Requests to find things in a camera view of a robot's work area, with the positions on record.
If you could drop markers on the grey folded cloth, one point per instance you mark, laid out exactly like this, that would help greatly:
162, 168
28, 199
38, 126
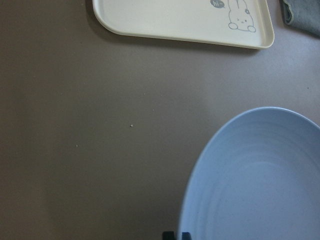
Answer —
302, 14

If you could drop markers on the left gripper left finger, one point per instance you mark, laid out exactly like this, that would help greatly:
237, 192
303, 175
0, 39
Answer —
168, 235

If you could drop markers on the blue plate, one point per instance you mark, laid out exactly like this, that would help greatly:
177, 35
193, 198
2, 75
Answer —
258, 178

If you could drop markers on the cream rabbit tray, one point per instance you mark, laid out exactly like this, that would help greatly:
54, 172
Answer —
236, 23

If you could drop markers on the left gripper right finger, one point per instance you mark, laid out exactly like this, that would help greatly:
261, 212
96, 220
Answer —
186, 236

